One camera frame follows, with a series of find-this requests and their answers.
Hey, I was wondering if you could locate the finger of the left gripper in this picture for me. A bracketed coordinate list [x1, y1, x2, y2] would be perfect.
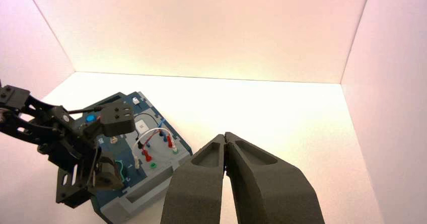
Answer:
[95, 152, 125, 192]

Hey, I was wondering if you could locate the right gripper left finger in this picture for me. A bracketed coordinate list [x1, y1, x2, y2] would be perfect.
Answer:
[160, 134, 228, 224]

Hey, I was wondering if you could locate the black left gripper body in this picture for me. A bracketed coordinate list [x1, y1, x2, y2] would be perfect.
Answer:
[37, 120, 102, 209]

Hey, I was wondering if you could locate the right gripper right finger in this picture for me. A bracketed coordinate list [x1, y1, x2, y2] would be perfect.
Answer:
[225, 131, 326, 224]

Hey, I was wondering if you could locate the grey and blue task box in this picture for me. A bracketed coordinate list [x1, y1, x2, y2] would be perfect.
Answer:
[55, 91, 193, 224]

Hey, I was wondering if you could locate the white label plate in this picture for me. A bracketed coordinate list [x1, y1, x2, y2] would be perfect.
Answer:
[135, 119, 150, 132]

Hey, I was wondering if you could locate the black camera cable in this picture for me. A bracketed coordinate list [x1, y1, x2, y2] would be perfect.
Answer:
[66, 106, 102, 114]

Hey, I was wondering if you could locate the dark grey left wrist camera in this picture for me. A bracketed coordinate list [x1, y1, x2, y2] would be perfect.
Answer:
[99, 102, 136, 137]

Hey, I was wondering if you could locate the red jumper cable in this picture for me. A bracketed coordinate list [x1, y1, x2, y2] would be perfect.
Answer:
[143, 130, 161, 150]

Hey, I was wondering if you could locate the white jumper cable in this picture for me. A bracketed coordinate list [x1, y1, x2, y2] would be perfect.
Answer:
[132, 127, 174, 157]

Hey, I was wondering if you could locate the black jumper cable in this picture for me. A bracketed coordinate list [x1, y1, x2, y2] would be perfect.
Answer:
[136, 113, 161, 143]

